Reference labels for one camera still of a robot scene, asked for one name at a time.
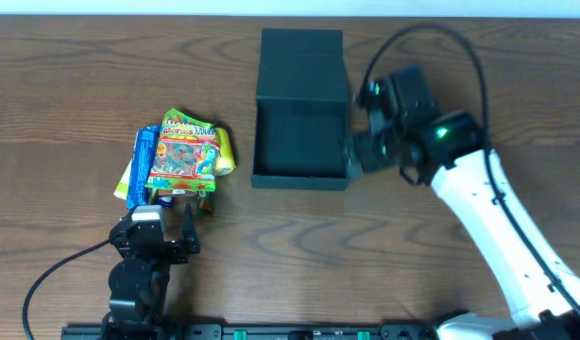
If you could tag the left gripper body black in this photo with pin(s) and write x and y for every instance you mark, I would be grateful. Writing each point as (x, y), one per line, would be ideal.
(169, 248)

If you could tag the blue cookie package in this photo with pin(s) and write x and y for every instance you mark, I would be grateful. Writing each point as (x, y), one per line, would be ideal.
(142, 160)

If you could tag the dark green gift box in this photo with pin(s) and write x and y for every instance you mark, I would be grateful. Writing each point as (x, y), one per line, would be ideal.
(302, 111)

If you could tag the small blue wrapped candy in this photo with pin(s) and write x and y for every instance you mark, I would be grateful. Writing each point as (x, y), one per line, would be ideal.
(166, 202)

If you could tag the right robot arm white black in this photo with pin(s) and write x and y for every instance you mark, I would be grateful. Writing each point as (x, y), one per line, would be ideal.
(542, 293)

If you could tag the kitkat chocolate bar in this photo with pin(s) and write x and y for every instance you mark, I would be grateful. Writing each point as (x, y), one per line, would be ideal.
(204, 204)

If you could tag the yellow mentos candy tube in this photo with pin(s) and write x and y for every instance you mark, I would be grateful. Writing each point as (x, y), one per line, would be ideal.
(225, 162)

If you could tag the gummy worms candy bag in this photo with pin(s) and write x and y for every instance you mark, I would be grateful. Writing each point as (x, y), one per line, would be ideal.
(185, 155)

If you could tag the black mounting rail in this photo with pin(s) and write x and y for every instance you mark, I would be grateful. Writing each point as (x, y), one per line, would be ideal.
(219, 332)

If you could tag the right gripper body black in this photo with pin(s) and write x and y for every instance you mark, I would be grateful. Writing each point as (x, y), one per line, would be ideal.
(354, 154)

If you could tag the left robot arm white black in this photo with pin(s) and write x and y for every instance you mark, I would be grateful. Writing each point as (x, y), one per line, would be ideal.
(138, 284)

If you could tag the brown chocolate milk carton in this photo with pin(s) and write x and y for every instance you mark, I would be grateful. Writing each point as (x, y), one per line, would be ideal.
(177, 192)

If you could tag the yellow green snack packet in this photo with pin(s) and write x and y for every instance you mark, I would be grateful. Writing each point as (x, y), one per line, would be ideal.
(121, 190)

